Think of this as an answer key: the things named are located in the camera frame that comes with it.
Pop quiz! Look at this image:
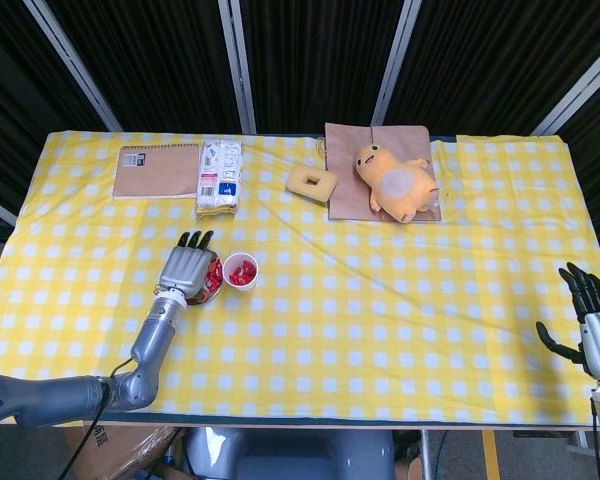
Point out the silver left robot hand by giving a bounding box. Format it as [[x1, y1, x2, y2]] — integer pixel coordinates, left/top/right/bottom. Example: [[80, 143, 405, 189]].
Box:
[[157, 229, 219, 301]]

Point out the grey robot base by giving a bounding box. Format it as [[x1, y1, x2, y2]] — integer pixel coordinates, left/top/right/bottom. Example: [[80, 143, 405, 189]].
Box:
[[184, 427, 396, 480]]

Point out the white paper cup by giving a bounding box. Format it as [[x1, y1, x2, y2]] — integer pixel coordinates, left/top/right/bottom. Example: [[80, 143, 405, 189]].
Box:
[[223, 252, 260, 291]]

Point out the round steel plate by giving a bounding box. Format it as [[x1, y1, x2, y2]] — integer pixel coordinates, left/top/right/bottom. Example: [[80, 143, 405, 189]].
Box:
[[188, 254, 226, 306]]

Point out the white plastic-wrapped pack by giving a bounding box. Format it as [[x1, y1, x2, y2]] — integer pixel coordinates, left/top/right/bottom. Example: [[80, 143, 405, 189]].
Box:
[[194, 138, 245, 220]]

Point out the brown spiral notebook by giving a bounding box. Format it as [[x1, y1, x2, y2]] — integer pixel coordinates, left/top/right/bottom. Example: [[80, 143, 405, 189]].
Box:
[[112, 142, 204, 201]]

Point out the yellow sponge with hole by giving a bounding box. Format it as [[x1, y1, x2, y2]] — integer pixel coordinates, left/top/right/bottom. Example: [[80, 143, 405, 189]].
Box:
[[284, 166, 339, 206]]

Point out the yellow checkered tablecloth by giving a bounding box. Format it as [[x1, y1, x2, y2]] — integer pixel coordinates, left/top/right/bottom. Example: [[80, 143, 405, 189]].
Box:
[[0, 130, 600, 426]]

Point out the brown cardboard box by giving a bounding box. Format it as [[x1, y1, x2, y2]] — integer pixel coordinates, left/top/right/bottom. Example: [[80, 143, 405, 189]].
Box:
[[62, 424, 181, 480]]

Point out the brown paper bag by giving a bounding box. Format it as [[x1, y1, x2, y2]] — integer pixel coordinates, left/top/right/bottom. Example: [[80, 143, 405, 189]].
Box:
[[315, 122, 444, 222]]

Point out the grey metal table leg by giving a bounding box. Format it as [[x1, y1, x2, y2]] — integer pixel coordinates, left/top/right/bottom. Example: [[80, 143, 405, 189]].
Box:
[[418, 428, 434, 480]]

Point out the yellow plush toy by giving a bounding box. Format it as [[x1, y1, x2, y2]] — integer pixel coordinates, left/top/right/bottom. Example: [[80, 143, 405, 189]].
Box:
[[355, 141, 441, 224]]

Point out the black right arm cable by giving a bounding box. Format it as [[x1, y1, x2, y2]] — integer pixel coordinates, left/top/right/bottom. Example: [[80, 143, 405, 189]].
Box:
[[587, 396, 600, 480]]

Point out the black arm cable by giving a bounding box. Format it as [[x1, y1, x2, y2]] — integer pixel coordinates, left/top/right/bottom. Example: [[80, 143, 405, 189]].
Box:
[[587, 396, 600, 480], [54, 357, 135, 480]]

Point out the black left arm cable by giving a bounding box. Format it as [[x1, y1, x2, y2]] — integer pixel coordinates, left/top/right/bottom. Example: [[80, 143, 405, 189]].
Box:
[[54, 357, 135, 480]]

